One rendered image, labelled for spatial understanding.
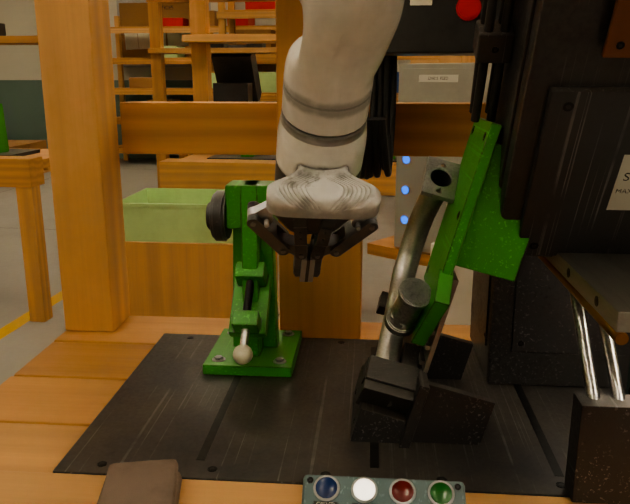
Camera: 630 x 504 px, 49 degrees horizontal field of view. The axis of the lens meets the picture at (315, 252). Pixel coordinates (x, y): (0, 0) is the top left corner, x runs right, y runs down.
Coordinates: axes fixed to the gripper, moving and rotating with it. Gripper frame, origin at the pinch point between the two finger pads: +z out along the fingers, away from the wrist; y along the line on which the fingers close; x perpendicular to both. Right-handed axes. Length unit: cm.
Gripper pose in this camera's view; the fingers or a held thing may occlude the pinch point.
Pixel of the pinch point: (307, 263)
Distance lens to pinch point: 70.2
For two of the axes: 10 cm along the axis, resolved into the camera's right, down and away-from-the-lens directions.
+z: -0.8, 6.6, 7.5
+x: 0.4, 7.5, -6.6
